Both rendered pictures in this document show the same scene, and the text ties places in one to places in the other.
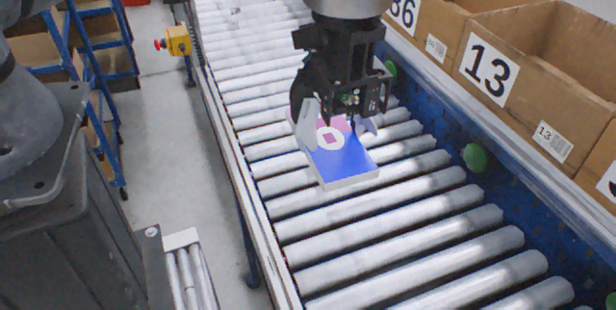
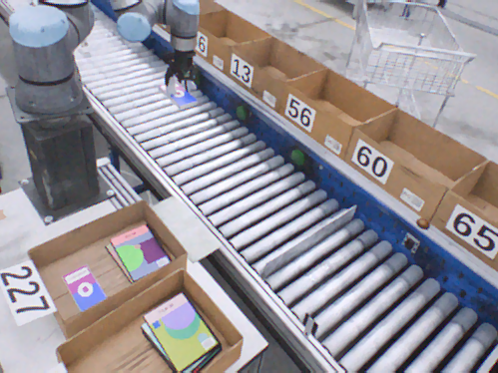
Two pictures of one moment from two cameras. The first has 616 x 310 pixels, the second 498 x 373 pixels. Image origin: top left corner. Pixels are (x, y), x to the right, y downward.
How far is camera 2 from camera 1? 1.10 m
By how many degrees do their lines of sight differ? 19
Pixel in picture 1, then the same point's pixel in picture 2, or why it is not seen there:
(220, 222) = not seen: hidden behind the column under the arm
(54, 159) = (86, 101)
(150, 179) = (16, 177)
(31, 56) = not seen: outside the picture
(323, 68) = (178, 65)
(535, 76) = (258, 71)
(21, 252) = (69, 140)
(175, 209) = not seen: hidden behind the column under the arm
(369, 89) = (192, 71)
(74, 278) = (81, 156)
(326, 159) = (179, 99)
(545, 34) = (270, 53)
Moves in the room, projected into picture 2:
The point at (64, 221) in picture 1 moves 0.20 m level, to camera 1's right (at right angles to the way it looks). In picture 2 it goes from (86, 127) to (148, 121)
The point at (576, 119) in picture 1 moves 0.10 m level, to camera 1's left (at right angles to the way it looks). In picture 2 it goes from (274, 87) to (253, 89)
